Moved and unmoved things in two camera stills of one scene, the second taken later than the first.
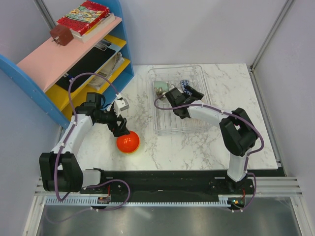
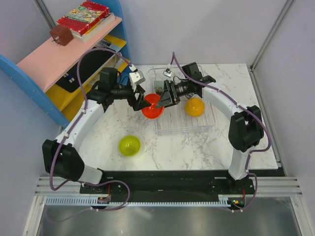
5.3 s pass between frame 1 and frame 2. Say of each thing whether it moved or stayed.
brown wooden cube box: stayed
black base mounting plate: stayed
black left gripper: moved
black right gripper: moved
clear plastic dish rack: stayed
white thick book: stayed
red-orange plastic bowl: moved
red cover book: stayed
